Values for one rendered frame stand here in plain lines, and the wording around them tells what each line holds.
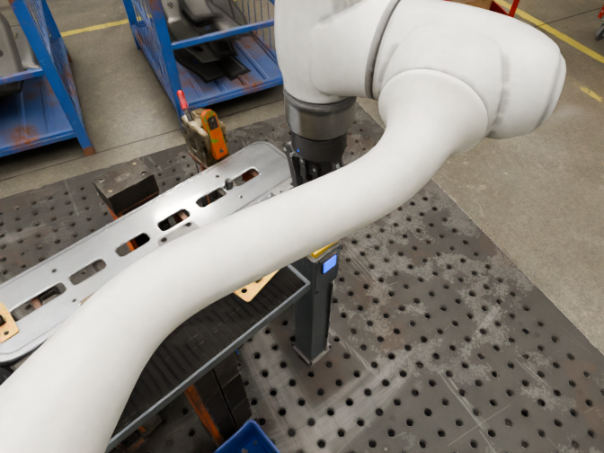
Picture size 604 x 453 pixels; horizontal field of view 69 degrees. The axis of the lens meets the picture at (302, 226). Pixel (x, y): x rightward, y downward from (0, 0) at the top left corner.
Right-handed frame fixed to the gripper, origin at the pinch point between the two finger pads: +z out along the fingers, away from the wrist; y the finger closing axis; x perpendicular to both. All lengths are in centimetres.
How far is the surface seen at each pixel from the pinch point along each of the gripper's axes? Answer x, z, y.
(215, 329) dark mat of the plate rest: 23.0, 3.1, -2.9
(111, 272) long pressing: 28.6, 19.1, 29.8
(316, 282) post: 2.7, 11.9, -3.4
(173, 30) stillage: -101, 90, 242
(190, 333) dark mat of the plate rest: 26.0, 3.1, -1.1
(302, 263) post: 3.5, 8.2, -0.5
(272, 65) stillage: -136, 103, 180
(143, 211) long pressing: 15.3, 19.1, 40.2
